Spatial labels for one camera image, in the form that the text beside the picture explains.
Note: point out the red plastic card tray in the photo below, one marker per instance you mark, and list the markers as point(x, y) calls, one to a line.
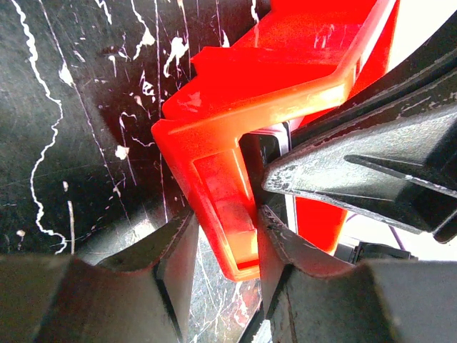
point(302, 58)

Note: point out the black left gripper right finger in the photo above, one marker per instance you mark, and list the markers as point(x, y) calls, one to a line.
point(311, 296)

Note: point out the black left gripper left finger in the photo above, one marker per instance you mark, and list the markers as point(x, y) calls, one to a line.
point(140, 294)

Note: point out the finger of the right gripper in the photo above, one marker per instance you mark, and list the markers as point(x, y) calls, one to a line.
point(396, 164)
point(424, 46)

